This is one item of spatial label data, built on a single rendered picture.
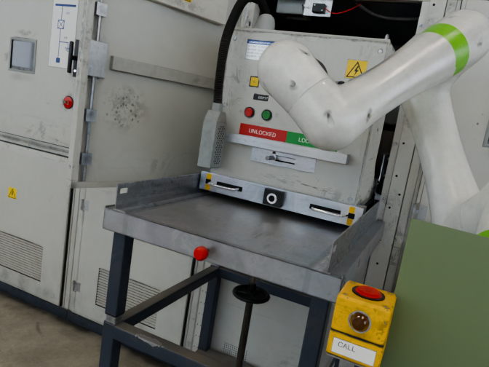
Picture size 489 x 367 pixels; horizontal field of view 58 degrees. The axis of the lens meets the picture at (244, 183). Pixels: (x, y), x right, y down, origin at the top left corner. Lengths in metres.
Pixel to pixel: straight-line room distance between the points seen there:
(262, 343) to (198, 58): 1.11
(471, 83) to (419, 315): 0.93
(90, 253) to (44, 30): 1.05
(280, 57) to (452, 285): 0.47
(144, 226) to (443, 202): 0.69
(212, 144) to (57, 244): 1.21
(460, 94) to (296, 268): 0.84
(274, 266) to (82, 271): 1.42
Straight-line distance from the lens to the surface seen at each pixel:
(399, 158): 1.56
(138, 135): 1.50
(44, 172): 2.33
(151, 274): 1.99
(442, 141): 1.11
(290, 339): 1.79
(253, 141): 1.35
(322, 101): 0.78
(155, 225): 1.09
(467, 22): 1.08
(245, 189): 1.40
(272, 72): 0.81
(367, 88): 0.84
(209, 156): 1.34
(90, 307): 2.27
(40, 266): 2.46
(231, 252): 1.00
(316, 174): 1.33
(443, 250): 0.74
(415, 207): 1.54
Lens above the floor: 1.15
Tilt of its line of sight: 9 degrees down
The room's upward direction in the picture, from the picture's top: 9 degrees clockwise
